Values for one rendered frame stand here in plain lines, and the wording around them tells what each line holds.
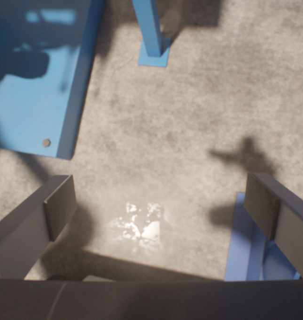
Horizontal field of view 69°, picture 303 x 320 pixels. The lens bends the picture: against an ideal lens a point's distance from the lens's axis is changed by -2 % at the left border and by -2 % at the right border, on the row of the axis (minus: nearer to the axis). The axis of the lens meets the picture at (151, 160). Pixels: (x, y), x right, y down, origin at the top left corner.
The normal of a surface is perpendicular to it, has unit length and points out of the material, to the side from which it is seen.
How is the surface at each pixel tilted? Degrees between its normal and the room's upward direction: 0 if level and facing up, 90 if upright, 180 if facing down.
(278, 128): 0
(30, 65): 0
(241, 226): 0
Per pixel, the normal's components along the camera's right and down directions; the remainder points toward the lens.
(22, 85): -0.14, -0.12
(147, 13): -0.17, 0.98
